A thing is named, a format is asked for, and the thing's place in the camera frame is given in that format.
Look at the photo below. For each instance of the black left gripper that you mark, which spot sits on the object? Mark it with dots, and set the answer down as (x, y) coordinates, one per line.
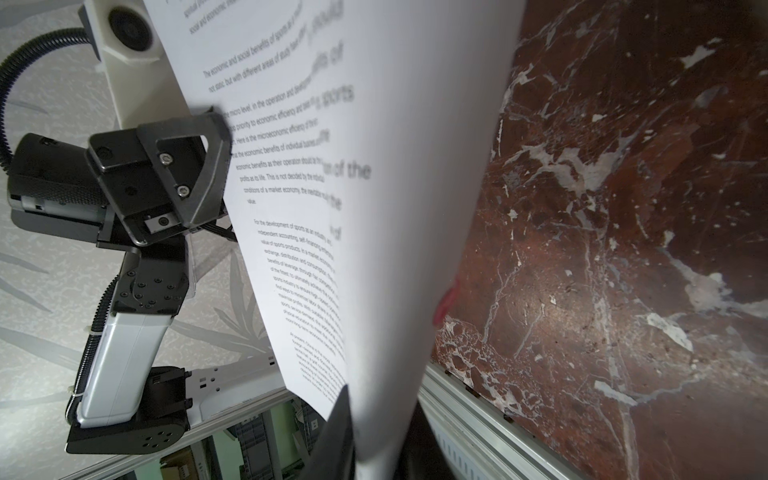
(138, 188)

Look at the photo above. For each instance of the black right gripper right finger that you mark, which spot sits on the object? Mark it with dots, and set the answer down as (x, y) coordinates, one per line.
(421, 457)

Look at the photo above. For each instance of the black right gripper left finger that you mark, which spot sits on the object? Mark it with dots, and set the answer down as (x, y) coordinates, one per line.
(333, 457)

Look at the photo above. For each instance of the white printed text document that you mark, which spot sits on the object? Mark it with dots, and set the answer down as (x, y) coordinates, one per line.
(362, 131)

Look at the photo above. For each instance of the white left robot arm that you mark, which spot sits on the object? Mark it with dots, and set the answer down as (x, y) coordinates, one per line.
(121, 396)

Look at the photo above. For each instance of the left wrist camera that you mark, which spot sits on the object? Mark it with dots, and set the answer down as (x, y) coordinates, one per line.
(142, 84)

